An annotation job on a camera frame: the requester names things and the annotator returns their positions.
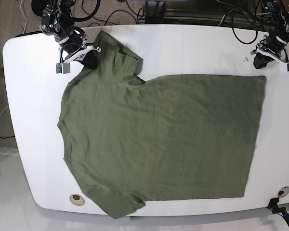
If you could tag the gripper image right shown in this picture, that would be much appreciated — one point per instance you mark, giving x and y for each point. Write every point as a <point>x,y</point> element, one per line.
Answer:
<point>272,48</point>

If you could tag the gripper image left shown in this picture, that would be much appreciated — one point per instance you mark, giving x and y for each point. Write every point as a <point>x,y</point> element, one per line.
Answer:
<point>76,48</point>

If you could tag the olive green T-shirt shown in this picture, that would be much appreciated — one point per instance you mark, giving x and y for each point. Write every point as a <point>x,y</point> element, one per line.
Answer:
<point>176,137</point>

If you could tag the black flat bar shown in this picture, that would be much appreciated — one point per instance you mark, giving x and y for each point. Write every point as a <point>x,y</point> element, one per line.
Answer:
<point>29,33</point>

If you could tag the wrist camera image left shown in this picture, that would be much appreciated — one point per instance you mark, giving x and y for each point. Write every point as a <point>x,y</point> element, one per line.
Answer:
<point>62,68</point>

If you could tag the aluminium frame rail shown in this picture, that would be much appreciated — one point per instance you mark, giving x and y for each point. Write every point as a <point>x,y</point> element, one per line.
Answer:
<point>195,12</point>

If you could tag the right table cable grommet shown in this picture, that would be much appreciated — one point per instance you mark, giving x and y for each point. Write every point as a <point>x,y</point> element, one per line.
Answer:
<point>283,192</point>

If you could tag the table cable grommet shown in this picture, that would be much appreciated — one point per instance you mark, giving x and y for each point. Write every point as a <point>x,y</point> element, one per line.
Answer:
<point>283,192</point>
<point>77,199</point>

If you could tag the left table cable grommet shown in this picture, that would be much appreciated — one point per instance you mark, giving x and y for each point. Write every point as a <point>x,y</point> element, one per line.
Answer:
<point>77,199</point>

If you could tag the black clamp with cable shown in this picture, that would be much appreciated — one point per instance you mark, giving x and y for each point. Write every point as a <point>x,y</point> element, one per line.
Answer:
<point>275,209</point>

